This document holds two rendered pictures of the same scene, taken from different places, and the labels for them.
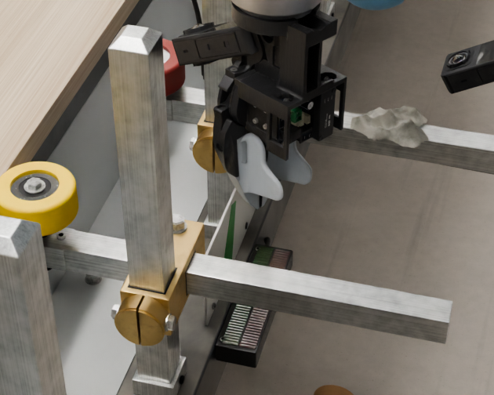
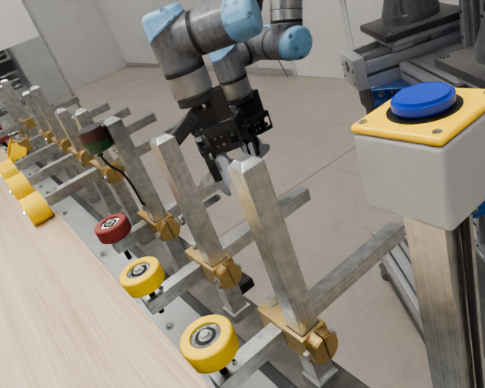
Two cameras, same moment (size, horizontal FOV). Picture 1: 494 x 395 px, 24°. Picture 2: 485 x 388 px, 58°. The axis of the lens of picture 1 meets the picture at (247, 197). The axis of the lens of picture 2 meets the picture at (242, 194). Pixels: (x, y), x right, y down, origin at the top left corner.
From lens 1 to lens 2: 0.60 m
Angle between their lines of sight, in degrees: 36
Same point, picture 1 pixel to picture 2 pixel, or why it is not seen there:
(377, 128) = (210, 179)
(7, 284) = (263, 182)
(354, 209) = not seen: hidden behind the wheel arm
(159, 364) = (239, 298)
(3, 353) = (271, 232)
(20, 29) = (41, 262)
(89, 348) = not seen: hidden behind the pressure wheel
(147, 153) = (192, 188)
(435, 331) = (306, 196)
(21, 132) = (101, 271)
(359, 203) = not seen: hidden behind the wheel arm
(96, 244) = (177, 276)
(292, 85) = (225, 116)
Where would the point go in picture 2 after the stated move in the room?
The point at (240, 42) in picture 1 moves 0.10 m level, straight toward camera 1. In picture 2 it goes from (194, 118) to (235, 117)
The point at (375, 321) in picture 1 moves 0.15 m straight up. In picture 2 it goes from (289, 210) to (269, 152)
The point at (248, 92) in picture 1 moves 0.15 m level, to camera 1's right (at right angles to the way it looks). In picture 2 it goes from (212, 132) to (259, 97)
